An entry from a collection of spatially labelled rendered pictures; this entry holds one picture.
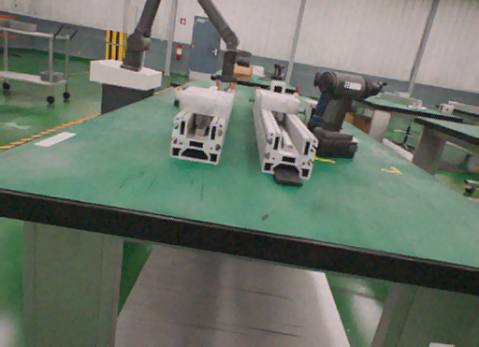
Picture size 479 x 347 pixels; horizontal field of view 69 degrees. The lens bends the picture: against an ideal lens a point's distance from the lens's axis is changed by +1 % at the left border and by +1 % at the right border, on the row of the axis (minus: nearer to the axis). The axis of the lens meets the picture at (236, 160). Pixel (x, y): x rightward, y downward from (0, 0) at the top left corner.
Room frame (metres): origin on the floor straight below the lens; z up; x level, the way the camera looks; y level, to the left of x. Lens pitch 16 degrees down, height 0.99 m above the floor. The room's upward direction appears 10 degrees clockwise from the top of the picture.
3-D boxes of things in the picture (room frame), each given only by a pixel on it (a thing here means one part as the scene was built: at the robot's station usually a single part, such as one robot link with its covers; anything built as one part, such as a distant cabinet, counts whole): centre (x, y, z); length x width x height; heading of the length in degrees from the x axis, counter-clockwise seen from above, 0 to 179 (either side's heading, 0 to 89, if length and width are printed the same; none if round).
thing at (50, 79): (4.79, 3.00, 0.50); 1.03 x 0.55 x 1.01; 96
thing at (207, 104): (0.82, 0.09, 0.87); 0.16 x 0.11 x 0.07; 1
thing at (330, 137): (0.96, -0.28, 0.89); 0.20 x 0.08 x 0.22; 112
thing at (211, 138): (1.07, 0.10, 0.82); 0.80 x 0.10 x 0.09; 1
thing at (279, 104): (1.08, -0.09, 0.87); 0.16 x 0.11 x 0.07; 1
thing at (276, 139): (1.08, -0.09, 0.82); 0.80 x 0.10 x 0.09; 1
